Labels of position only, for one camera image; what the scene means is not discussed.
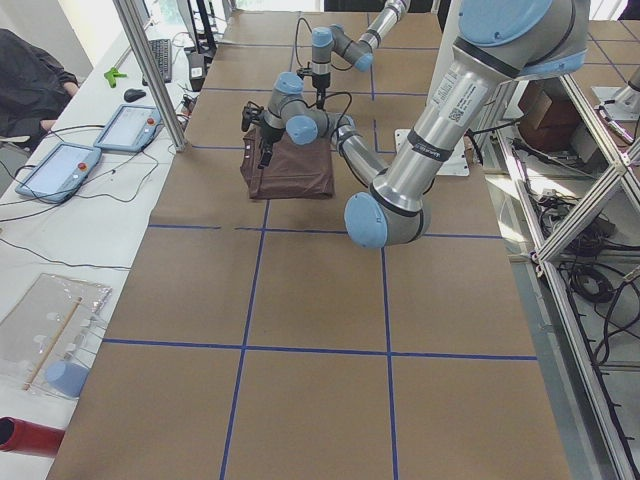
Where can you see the far blue teach pendant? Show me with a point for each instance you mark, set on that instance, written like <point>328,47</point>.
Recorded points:
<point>130,129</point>

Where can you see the black computer mouse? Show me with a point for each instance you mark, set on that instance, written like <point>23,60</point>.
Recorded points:
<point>131,95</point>

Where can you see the red cylinder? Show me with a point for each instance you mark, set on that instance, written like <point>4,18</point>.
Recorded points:
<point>28,438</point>

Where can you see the near blue teach pendant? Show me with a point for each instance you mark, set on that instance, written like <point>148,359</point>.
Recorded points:
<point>60,174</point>

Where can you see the brown t-shirt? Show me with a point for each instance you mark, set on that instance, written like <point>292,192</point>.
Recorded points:
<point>294,172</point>

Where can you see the black keyboard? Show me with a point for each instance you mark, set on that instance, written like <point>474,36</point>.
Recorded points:
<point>161,50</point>

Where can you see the clear plastic bag with stick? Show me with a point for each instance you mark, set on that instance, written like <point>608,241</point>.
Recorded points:
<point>58,318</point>

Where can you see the blue teach pendant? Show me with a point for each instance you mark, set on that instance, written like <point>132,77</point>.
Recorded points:
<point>130,129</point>
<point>60,174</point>

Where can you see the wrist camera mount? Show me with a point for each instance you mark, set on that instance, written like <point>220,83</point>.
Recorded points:
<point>304,72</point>
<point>251,115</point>

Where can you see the aluminium side frame rail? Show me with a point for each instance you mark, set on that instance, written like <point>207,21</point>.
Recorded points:
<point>585,233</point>

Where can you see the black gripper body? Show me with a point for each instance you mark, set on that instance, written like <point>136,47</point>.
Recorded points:
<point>270,134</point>
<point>319,83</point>

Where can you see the black power adapter box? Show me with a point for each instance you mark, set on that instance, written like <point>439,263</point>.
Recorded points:
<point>197,71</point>

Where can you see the cardboard box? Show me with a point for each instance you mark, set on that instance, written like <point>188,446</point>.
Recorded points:
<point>550,117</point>

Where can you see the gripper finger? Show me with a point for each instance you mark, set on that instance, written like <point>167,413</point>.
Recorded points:
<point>320,99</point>
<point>266,153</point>

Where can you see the aluminium frame post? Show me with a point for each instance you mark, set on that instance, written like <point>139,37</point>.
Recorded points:
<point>132,25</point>

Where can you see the seated person in black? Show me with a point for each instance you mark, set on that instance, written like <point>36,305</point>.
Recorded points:
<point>35,90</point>

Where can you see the green plastic clip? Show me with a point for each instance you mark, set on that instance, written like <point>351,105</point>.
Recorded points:
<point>112,75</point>

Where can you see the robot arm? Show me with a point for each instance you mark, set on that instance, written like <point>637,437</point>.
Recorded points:
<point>497,42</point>
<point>326,41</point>

